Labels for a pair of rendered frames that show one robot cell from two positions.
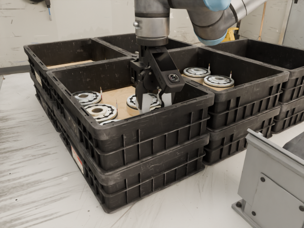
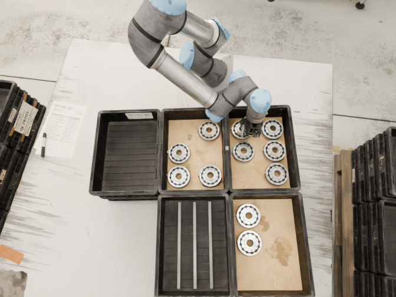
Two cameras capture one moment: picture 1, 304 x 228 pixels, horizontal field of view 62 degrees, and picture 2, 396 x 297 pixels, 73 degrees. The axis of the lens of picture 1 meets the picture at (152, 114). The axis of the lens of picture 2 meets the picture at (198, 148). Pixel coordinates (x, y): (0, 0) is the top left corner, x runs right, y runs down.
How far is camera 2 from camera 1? 1.40 m
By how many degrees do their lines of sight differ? 77
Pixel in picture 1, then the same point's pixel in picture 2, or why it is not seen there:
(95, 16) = not seen: outside the picture
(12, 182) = (314, 168)
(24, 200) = (309, 152)
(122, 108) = (254, 161)
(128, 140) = (273, 111)
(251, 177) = not seen: hidden behind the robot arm
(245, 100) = (198, 114)
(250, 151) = not seen: hidden behind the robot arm
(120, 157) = (276, 114)
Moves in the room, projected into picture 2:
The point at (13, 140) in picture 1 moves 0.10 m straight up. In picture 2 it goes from (315, 211) to (323, 209)
